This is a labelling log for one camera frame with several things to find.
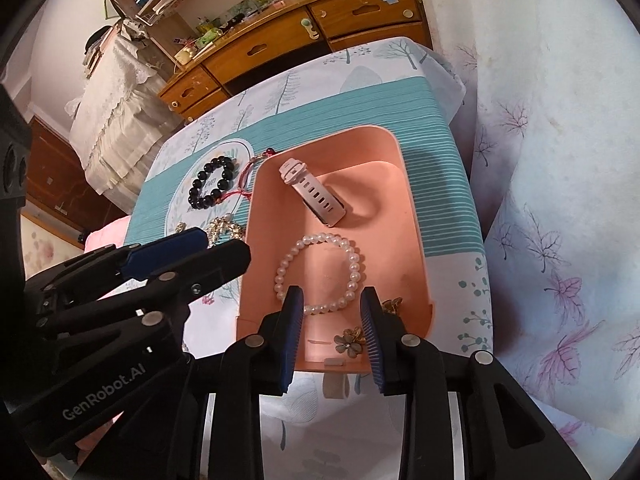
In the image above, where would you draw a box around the dark bag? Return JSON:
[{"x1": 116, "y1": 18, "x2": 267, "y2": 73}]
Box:
[{"x1": 84, "y1": 25, "x2": 119, "y2": 57}]

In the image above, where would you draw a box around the tree print tablecloth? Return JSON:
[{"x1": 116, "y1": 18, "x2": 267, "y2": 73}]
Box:
[{"x1": 122, "y1": 36, "x2": 496, "y2": 480}]

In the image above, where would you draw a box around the green flower brooch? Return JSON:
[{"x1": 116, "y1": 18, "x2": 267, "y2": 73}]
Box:
[{"x1": 332, "y1": 327, "x2": 368, "y2": 358}]

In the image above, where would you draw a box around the green packet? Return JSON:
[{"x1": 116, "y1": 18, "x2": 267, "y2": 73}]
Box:
[{"x1": 195, "y1": 27, "x2": 224, "y2": 51}]

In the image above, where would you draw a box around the pink blanket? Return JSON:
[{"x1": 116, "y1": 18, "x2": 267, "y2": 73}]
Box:
[{"x1": 82, "y1": 217, "x2": 135, "y2": 253}]

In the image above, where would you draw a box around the white leaf print curtain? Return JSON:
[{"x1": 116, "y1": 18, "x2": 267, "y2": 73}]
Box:
[{"x1": 415, "y1": 0, "x2": 640, "y2": 480}]

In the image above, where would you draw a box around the white watch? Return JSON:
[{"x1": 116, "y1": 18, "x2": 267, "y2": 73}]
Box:
[{"x1": 278, "y1": 158, "x2": 347, "y2": 227}]

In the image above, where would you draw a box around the brown wooden cabinet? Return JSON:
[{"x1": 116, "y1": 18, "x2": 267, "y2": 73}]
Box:
[{"x1": 24, "y1": 115, "x2": 132, "y2": 223}]

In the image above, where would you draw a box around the wooden desk with drawers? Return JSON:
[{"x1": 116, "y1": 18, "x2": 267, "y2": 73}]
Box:
[{"x1": 157, "y1": 0, "x2": 433, "y2": 123}]

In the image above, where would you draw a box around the red string bracelet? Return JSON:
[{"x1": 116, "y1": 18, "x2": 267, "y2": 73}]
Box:
[{"x1": 212, "y1": 147, "x2": 278, "y2": 206}]

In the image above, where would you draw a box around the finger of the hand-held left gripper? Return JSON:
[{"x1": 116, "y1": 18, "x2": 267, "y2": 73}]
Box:
[
  {"x1": 39, "y1": 239, "x2": 252, "y2": 343},
  {"x1": 27, "y1": 226, "x2": 209, "y2": 307}
]

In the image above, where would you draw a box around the black bead bracelet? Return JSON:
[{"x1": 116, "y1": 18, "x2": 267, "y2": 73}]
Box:
[{"x1": 188, "y1": 156, "x2": 237, "y2": 211}]

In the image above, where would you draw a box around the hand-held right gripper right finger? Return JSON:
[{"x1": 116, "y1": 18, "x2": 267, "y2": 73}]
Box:
[{"x1": 360, "y1": 286, "x2": 593, "y2": 480}]

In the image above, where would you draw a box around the cream lace cover cloth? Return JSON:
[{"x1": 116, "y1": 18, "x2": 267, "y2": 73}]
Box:
[{"x1": 65, "y1": 22, "x2": 186, "y2": 201}]

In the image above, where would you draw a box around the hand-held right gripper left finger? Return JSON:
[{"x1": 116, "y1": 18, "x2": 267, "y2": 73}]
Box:
[{"x1": 117, "y1": 285, "x2": 306, "y2": 480}]

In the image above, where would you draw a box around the pink plastic tray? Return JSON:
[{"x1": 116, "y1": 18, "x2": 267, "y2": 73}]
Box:
[{"x1": 235, "y1": 126, "x2": 436, "y2": 373}]

